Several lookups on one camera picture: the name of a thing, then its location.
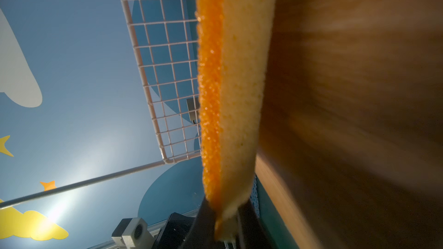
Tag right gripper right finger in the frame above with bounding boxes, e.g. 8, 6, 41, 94
236, 201, 272, 249

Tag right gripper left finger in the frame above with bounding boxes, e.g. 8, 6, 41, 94
180, 197, 218, 249

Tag orange sponge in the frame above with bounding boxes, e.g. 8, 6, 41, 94
196, 0, 276, 241

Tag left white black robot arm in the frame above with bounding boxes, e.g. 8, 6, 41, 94
152, 213, 195, 249

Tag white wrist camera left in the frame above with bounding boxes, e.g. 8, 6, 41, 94
111, 217, 155, 249

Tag white wire wooden shelf rack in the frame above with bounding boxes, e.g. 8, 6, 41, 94
113, 0, 443, 249

